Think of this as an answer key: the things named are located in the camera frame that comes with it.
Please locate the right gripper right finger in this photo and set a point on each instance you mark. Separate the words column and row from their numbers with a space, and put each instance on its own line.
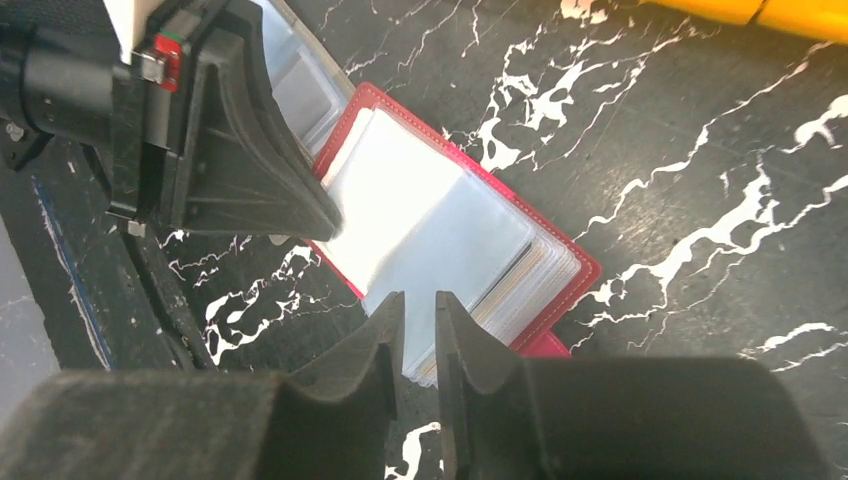
column 506, row 416

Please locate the orange bin middle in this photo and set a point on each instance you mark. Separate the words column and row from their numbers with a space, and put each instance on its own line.
column 736, row 12

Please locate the grey card holder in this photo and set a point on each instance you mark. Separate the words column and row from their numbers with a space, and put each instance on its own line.
column 308, row 85

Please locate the orange bin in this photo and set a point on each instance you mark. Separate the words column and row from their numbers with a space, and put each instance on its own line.
column 736, row 12
column 818, row 19

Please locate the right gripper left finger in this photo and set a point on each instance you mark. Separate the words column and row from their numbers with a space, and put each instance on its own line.
column 328, row 420

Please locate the red leather card holder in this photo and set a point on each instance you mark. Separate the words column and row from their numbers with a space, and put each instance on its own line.
column 419, row 216

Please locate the orange bin right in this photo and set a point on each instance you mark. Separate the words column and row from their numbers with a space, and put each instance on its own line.
column 818, row 19

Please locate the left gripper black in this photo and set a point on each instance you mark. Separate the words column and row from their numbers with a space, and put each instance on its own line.
column 174, row 100

